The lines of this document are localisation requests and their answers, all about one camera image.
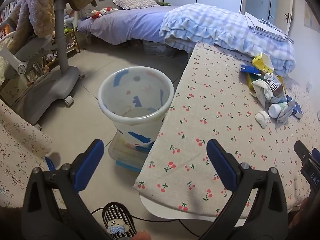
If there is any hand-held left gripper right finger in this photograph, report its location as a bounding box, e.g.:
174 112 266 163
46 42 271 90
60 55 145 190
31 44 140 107
200 139 290 240

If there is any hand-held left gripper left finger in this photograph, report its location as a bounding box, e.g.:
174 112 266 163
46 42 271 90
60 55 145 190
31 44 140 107
21 139 110 240

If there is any white patterned plastic bin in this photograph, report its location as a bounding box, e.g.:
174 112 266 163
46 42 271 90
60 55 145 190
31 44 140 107
98 66 175 147

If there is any cherry print tablecloth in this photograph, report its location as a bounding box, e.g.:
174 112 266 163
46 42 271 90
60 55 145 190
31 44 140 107
134 41 320 218

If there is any clear plastic storage box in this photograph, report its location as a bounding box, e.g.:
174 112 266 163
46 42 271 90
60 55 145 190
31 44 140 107
108 127 155 173

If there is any small blue box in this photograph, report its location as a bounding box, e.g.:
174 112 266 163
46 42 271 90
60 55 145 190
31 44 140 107
291 102 303 119

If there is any white bottle green label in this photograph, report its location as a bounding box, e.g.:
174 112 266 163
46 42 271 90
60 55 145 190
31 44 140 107
268 102 288 118

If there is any crumpled white tissue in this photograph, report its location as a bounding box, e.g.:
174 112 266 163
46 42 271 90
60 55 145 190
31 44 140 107
251 79 274 100
255 110 270 128

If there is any striped slipper with bear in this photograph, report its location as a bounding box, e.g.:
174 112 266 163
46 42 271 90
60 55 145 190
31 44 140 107
102 202 138 240

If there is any floral print cloth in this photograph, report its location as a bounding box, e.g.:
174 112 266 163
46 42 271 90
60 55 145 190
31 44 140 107
0 100 65 208

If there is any brown white drink carton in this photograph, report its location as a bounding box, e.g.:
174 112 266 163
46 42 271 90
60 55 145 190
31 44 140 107
265 74 287 103

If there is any blue tissue box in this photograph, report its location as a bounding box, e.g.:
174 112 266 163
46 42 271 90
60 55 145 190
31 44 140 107
240 64 260 74

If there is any yellow paper carton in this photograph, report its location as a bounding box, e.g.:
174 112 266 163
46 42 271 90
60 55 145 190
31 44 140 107
251 52 275 74

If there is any grey rolling chair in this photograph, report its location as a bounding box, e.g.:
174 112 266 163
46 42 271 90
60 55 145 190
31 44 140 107
0 0 85 130

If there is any small wooden toy shelf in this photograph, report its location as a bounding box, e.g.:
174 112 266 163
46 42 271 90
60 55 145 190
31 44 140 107
64 12 81 53

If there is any underbed storage basket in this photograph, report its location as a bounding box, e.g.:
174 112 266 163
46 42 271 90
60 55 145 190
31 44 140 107
142 40 177 58

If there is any folded pale blue sheet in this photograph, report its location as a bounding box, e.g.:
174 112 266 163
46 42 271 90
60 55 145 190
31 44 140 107
244 11 294 43

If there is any blue checkered ruffled blanket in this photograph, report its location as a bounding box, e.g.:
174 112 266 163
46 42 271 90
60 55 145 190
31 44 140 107
160 4 295 77

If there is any bed with purple sheet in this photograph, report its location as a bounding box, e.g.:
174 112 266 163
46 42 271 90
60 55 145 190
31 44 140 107
75 0 195 55

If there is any white cat plush toy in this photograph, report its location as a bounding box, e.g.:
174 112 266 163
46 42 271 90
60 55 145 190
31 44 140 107
100 6 118 15

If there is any white door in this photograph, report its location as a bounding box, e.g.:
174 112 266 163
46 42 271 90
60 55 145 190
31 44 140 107
241 0 293 36

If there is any grey purple fuzzy garment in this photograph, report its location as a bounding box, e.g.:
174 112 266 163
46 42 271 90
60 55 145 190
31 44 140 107
9 0 63 38

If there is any plaid ruffled pillow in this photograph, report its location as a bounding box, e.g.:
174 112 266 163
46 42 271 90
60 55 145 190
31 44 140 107
112 0 158 10

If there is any bookshelf with books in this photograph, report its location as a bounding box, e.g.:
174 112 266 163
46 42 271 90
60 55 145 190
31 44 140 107
0 0 25 38

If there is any black cable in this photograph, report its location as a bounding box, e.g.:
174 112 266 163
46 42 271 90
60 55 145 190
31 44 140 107
90 206 200 238

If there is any wall map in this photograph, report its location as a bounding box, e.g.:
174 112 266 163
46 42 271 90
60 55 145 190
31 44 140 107
304 5 320 33

